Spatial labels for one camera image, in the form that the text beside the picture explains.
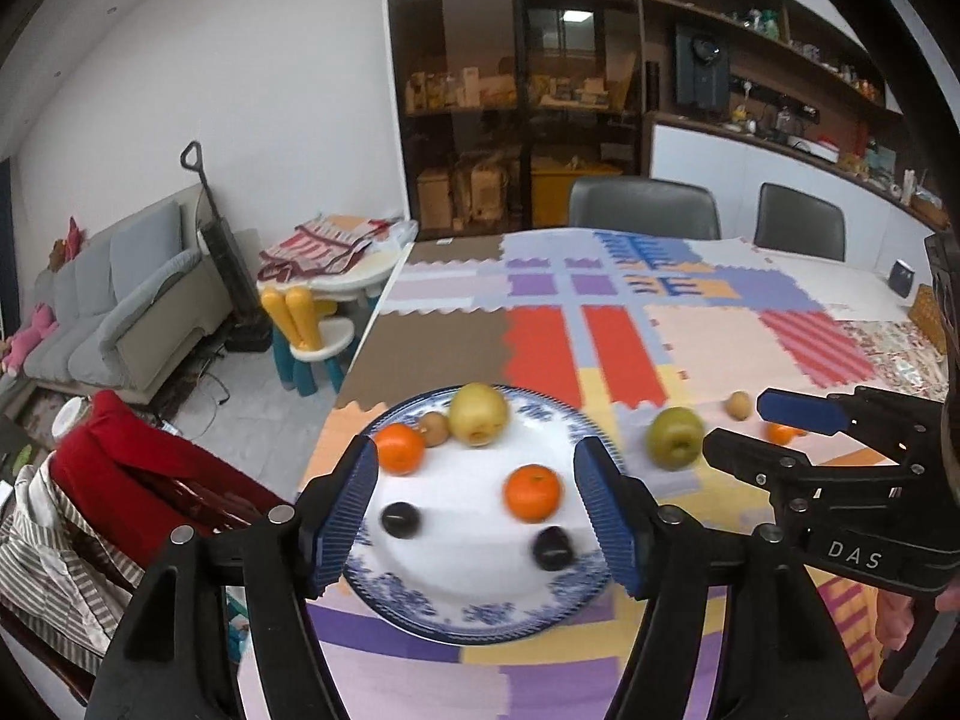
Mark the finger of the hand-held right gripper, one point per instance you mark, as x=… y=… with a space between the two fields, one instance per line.
x=799 y=409
x=750 y=454

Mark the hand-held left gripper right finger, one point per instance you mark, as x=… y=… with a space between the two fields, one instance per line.
x=607 y=517

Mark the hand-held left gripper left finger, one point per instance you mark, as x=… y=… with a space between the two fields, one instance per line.
x=341 y=517

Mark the small orange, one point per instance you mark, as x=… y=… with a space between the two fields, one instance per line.
x=781 y=435

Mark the brown kiwi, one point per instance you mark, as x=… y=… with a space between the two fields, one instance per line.
x=737 y=405
x=435 y=429

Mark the green apple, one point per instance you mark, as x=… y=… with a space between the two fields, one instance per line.
x=675 y=439

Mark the white plate with blue rim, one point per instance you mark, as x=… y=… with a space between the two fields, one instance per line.
x=465 y=487

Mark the yellow pear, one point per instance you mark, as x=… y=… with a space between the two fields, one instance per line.
x=478 y=414

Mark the person's right hand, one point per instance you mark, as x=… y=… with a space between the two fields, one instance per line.
x=894 y=619

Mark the dark red wooden chair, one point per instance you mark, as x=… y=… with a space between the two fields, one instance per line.
x=232 y=514

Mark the wicker basket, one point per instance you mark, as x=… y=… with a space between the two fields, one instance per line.
x=928 y=319

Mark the dark blue cup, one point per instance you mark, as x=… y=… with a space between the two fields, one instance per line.
x=901 y=277

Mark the colourful patchwork tablecloth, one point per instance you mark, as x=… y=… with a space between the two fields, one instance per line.
x=547 y=345

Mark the dark grey dining chair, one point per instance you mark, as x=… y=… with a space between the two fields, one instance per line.
x=645 y=206
x=799 y=221

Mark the yellow children's chair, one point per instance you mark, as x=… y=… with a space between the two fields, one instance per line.
x=300 y=322

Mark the red garment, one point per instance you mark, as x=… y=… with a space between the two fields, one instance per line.
x=112 y=450

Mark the white children's table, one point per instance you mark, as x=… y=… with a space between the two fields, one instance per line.
x=360 y=277

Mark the folded striped cloth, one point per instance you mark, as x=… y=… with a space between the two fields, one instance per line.
x=322 y=247

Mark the black upright vacuum cleaner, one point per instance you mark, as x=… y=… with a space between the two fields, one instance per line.
x=225 y=262

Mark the grey striped cloth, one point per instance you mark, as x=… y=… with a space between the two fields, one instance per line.
x=52 y=577

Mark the grey sofa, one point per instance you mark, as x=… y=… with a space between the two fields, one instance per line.
x=127 y=300

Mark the black thermos bottle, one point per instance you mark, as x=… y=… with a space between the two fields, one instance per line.
x=653 y=86

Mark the black water dispenser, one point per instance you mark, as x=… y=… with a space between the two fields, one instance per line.
x=702 y=67

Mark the pink plush toy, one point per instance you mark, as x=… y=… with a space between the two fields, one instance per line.
x=30 y=337

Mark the red plush toy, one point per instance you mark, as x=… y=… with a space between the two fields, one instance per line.
x=69 y=244

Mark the glass door display cabinet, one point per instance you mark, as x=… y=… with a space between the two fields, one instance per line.
x=510 y=90

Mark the wooden wall shelf unit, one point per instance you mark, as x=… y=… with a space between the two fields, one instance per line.
x=787 y=52

